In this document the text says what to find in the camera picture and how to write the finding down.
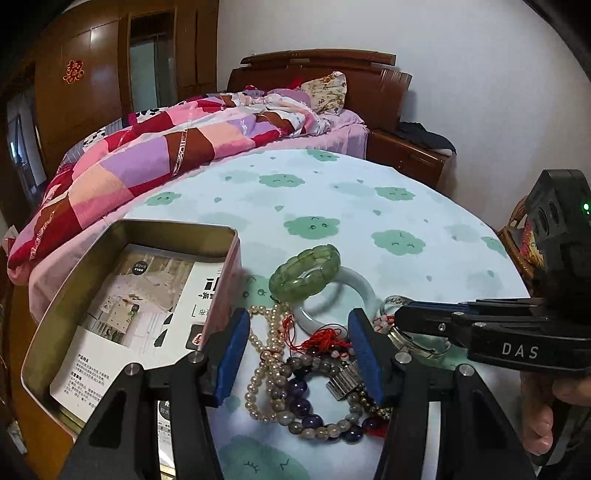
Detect thin silver bangle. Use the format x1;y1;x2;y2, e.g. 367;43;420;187
375;295;452;361

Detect purple grey bead bracelet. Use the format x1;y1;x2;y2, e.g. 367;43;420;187
269;352;389;445

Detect right hand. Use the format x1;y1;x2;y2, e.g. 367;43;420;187
520;372;590;456

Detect wicker chair with cushion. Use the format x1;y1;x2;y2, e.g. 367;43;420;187
497;197;544;293

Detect printed leaflet in tin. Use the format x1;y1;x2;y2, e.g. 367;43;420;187
49;243;228;423

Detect green cloud tablecloth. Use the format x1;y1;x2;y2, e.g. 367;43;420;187
121;148;532;480

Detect pink metal tin box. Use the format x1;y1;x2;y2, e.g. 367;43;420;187
20;219;243;437

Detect white jade bangle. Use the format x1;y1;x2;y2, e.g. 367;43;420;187
293;267;381;338

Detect wooden nightstand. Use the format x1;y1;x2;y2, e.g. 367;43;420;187
366;130;455;189

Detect dark clothes on nightstand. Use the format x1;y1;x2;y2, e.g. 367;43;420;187
394;122;457;156

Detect pink bed sheet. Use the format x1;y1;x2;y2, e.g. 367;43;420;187
28;120;368;322

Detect wooden bed headboard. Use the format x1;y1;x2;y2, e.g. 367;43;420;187
228;49;412;133

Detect patchwork pink quilt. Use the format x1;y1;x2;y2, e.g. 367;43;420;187
7;93;331;284

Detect floral pillow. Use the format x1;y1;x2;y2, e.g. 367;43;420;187
301;71;348;115

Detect brown wooden wardrobe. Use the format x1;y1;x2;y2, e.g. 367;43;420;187
1;1;218;224

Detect red paper decoration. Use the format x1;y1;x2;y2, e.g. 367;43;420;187
62;60;85;85

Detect pearl necklace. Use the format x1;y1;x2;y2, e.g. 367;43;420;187
244;301;297;423

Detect red knotted cord charm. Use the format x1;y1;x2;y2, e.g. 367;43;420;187
281;315;353;359

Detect green jade bead bracelet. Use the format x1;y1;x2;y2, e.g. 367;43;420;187
268;243;342;300

